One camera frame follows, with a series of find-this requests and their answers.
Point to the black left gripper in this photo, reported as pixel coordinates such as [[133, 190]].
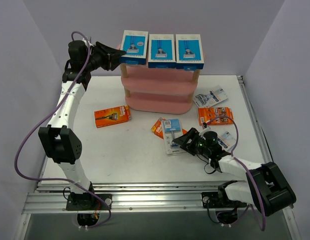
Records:
[[104, 58]]

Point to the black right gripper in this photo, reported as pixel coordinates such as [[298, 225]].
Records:
[[194, 142]]

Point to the blue Harry's box front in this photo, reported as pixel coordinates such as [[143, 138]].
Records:
[[161, 51]]

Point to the blue Harry's razor box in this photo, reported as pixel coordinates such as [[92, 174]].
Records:
[[189, 53]]

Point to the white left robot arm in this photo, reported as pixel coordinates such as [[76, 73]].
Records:
[[59, 141]]

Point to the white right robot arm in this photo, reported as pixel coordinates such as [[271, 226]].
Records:
[[260, 184]]

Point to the pink three-tier shelf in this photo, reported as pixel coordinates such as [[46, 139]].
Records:
[[158, 90]]

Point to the clear blister razor pack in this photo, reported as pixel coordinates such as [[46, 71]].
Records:
[[172, 148]]

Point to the orange razor cartridge box right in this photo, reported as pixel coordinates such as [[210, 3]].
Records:
[[216, 115]]

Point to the white Gillette pack lower right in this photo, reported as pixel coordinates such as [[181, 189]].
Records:
[[226, 140]]

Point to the white gillette pack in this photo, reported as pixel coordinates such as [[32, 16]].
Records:
[[213, 97], [226, 140]]

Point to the orange Gillette box centre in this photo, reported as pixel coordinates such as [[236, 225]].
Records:
[[157, 128]]

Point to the white Gillette pack upper right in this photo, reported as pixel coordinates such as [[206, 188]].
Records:
[[213, 97]]

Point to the orange Gillette Fusion box left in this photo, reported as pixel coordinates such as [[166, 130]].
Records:
[[112, 116]]

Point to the aluminium front rail frame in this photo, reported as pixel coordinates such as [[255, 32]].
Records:
[[128, 161]]

